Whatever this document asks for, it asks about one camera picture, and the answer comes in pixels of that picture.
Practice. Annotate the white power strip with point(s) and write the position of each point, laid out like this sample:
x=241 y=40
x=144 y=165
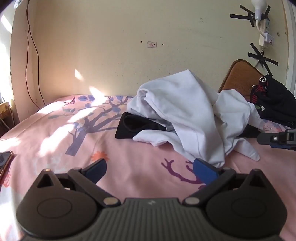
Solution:
x=266 y=27

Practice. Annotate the white plug adapter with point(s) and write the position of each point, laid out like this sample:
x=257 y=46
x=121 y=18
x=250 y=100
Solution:
x=269 y=39

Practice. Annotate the white shirt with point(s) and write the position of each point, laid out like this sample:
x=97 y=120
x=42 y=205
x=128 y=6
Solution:
x=192 y=111

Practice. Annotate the small wall sticker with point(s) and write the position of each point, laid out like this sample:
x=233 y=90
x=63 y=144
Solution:
x=152 y=44

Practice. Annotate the black patterned clothes pile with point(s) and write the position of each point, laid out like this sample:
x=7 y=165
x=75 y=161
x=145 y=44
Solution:
x=275 y=102

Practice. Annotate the smartphone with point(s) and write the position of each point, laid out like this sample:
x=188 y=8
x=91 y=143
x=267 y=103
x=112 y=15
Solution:
x=4 y=164

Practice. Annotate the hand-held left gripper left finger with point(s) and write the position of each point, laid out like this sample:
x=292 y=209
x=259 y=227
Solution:
x=96 y=170

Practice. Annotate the pink floral bed sheet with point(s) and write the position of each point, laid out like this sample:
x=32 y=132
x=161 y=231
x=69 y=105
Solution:
x=129 y=162

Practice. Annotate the black tape cross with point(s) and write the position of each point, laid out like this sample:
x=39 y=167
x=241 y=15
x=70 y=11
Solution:
x=263 y=60
x=245 y=12

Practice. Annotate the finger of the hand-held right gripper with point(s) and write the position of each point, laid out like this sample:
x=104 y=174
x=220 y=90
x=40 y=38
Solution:
x=268 y=138

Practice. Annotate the black garment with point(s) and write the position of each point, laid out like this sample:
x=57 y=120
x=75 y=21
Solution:
x=134 y=127

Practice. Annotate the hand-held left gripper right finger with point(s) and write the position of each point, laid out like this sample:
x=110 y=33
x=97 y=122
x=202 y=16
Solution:
x=204 y=171

